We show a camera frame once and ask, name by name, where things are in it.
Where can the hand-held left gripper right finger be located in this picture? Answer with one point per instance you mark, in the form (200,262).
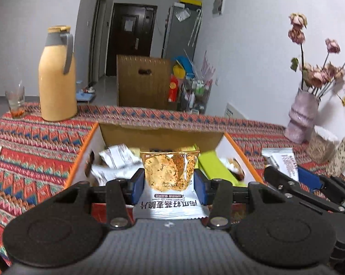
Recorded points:
(200,186)

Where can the green snack packet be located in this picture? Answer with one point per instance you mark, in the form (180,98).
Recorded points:
(212,166)

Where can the dark entrance door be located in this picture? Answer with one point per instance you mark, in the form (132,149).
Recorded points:
(118,43)

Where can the dark side door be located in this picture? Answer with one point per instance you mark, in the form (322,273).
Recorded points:
(96,34)

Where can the white umbrella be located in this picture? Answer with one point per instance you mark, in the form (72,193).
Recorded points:
(195,27)

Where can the light blue low stool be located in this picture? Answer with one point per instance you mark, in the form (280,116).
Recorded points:
(85,96)

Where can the white printed snack packet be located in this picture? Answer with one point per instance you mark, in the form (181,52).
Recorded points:
(112,174)
(118,154)

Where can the clear drinking glass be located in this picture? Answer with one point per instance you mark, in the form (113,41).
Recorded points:
(14,103)

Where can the speckled cream vase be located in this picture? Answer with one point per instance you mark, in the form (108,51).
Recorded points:
(344,154)

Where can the pink ceramic vase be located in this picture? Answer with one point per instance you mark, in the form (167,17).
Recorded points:
(301,117)

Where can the dried pink roses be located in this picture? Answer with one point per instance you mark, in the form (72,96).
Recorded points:
(315,76)

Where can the orange cardboard box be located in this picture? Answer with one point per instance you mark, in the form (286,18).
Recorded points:
(161,137)

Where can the blue plastic object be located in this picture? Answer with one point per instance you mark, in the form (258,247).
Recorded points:
(185,63)

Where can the patterned red tablecloth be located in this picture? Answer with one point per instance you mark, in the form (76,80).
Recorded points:
(32,154)

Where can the clear plastic bag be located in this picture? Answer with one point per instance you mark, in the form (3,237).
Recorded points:
(182,14)

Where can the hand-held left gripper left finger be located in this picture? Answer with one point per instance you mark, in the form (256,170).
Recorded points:
(138,186)

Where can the white grey snack packet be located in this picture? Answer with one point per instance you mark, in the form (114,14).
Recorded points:
(287,160)

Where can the yellow bag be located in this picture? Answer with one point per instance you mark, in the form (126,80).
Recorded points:
(178,70)

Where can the white brown snack packet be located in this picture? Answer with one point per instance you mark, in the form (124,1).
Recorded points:
(236,167)

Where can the orange thermos jug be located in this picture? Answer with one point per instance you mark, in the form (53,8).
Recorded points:
(56,86)

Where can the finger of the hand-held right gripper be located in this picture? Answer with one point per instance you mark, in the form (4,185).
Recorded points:
(308,177)
(304,196)

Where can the yellow box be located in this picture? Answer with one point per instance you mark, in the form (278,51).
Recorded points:
(191,1)

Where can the white wall panel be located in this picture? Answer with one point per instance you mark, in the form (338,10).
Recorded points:
(234,111)

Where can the white cracker snack packet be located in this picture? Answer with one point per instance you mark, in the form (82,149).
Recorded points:
(166,172)

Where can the grey refrigerator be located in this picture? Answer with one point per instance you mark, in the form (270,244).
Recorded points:
(175,40)

